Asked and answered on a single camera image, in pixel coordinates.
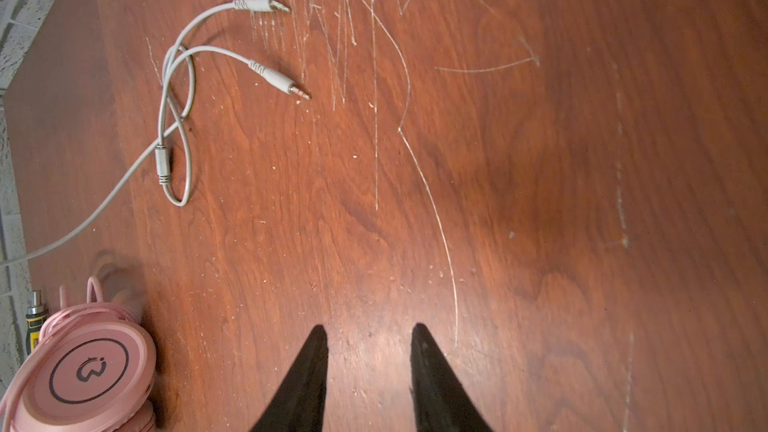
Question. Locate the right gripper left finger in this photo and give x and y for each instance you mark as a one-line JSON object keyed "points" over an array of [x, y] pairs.
{"points": [[299, 402]]}

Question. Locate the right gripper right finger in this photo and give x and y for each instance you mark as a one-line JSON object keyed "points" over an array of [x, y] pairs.
{"points": [[439, 399]]}

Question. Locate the yellow black screwdriver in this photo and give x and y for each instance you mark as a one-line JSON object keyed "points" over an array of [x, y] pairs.
{"points": [[36, 315]]}

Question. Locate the pink headphones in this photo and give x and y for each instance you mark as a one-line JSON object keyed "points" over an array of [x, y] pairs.
{"points": [[92, 370]]}

